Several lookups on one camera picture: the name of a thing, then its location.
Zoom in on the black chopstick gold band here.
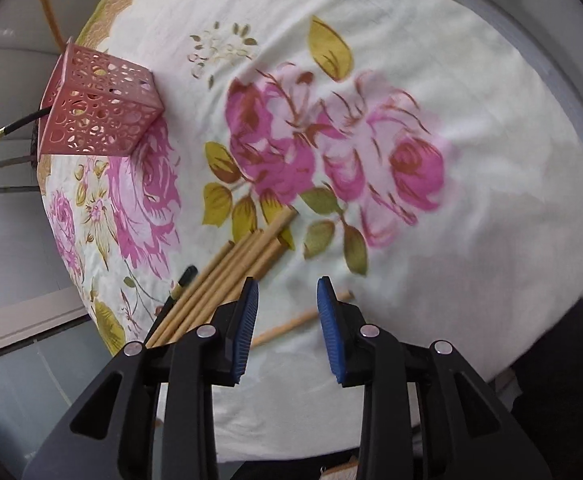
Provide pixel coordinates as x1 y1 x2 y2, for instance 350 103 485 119
0 106 52 139

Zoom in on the floral tablecloth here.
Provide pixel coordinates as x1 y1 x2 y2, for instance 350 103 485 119
36 0 583 463

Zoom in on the pink perforated utensil holder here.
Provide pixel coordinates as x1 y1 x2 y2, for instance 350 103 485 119
37 41 164 157

